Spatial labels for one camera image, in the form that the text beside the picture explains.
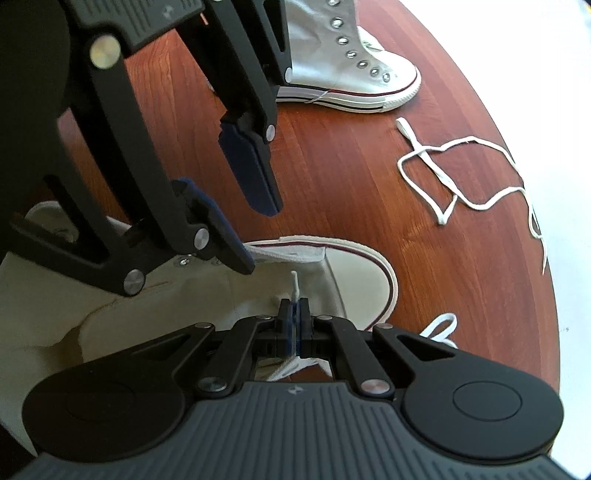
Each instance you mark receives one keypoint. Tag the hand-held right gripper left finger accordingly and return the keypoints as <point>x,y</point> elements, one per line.
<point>285,323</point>

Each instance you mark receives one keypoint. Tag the loose white shoelace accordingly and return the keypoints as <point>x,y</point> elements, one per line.
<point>404,125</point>

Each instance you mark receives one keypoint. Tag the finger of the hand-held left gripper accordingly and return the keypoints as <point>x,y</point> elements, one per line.
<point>251,170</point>
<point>221,230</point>

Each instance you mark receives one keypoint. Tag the cream high-top canvas shoe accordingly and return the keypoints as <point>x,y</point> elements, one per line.
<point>194,300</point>

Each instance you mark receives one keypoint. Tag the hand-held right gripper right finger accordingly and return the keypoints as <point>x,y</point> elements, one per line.
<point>305,323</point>

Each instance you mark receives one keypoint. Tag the white unlaced high-top shoe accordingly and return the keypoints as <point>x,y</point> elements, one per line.
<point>318,46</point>

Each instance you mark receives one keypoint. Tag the white threaded shoelace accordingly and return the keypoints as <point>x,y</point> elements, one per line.
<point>294,290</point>

